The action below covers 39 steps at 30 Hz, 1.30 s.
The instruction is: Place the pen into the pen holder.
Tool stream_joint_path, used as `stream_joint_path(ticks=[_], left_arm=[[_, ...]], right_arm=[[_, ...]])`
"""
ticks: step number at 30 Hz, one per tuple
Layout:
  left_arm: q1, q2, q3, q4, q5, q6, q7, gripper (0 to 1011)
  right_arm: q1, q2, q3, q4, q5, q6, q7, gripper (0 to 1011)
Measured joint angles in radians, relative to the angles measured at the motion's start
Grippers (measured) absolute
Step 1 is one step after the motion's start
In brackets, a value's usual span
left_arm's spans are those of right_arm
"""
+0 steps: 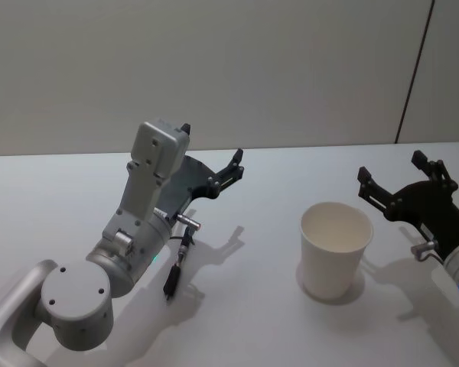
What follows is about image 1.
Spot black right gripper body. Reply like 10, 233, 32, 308
382, 180, 459, 255

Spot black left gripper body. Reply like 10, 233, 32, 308
158, 154, 216, 223

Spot white paper cup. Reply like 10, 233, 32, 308
298, 201, 375, 300

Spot white table cloth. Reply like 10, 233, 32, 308
0, 141, 459, 367

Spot dark cable with silver plug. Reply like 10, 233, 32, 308
410, 238, 447, 265
163, 213, 202, 304

